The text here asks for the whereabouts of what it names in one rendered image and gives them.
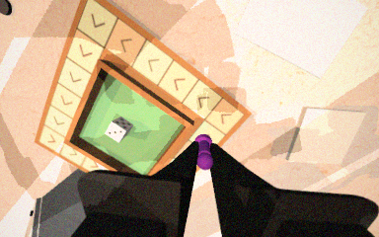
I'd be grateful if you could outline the beige die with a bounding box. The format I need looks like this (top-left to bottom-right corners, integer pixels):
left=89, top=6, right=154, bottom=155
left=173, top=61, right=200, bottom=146
left=105, top=117, right=133, bottom=143

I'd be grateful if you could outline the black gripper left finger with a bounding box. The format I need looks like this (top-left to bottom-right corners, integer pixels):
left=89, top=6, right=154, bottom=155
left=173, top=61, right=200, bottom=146
left=77, top=141, right=199, bottom=237

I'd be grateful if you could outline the purple pawn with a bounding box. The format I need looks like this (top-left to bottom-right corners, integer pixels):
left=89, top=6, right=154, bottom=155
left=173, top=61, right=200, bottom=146
left=194, top=134, right=213, bottom=171

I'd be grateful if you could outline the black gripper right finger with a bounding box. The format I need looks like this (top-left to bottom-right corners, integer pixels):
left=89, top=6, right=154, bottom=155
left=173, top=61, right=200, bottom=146
left=210, top=143, right=379, bottom=237

